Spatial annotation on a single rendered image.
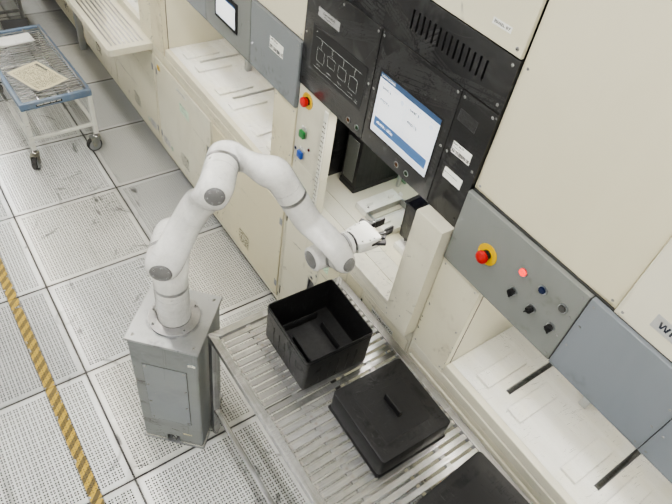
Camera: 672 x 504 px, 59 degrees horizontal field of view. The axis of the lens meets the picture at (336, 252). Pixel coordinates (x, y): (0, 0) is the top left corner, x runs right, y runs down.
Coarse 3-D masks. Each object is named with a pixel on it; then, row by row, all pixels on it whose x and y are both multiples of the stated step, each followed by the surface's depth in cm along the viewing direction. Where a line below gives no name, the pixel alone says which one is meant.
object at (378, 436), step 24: (360, 384) 199; (384, 384) 200; (408, 384) 201; (336, 408) 197; (360, 408) 192; (384, 408) 194; (408, 408) 195; (432, 408) 196; (360, 432) 187; (384, 432) 188; (408, 432) 189; (432, 432) 190; (384, 456) 182; (408, 456) 192
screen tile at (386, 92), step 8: (384, 88) 182; (384, 96) 183; (392, 96) 180; (392, 104) 182; (384, 112) 186; (392, 112) 183; (400, 112) 180; (392, 120) 184; (400, 120) 181; (400, 128) 182
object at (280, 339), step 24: (312, 288) 216; (336, 288) 218; (288, 312) 218; (312, 312) 228; (336, 312) 225; (288, 336) 199; (312, 336) 221; (336, 336) 222; (360, 336) 215; (288, 360) 207; (312, 360) 213; (336, 360) 204; (360, 360) 216; (312, 384) 206
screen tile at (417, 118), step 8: (408, 112) 177; (416, 112) 174; (416, 120) 175; (424, 120) 172; (408, 128) 179; (424, 128) 173; (408, 136) 181; (416, 136) 177; (424, 136) 174; (432, 136) 172; (416, 144) 179; (424, 144) 176; (424, 152) 177
